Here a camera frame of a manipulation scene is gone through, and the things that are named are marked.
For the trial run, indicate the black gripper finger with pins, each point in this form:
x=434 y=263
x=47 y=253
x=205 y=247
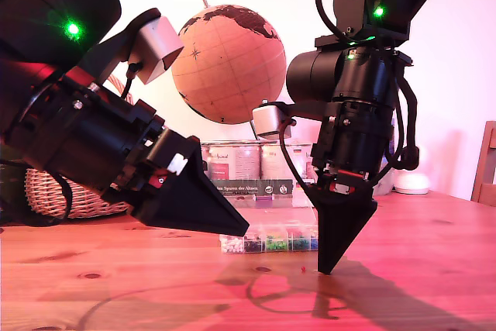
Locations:
x=341 y=226
x=193 y=203

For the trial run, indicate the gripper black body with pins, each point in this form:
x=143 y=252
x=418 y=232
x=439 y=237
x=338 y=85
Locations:
x=89 y=137
x=356 y=145

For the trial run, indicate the large clear water bottle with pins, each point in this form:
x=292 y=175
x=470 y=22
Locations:
x=385 y=187

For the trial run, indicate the tin can with white label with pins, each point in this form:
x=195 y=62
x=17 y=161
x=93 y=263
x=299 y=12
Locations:
x=306 y=160
x=277 y=162

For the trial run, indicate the tin can with red label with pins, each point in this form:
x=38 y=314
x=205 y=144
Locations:
x=232 y=162

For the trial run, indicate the clear plastic pin organizer box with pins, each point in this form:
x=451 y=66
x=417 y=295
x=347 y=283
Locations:
x=271 y=243

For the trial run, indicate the cardboard can tray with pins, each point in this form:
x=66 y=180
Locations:
x=271 y=187

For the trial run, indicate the dark pet food bag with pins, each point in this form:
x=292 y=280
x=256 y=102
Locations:
x=11 y=185

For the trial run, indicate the wooden chair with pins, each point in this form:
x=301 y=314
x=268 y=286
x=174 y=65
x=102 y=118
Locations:
x=484 y=176

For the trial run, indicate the cork globe on stand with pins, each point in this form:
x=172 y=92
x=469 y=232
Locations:
x=228 y=75

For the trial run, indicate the small white round camera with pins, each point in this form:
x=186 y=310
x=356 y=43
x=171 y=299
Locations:
x=410 y=183

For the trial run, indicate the arm grey camera box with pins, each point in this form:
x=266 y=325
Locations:
x=269 y=121
x=159 y=48

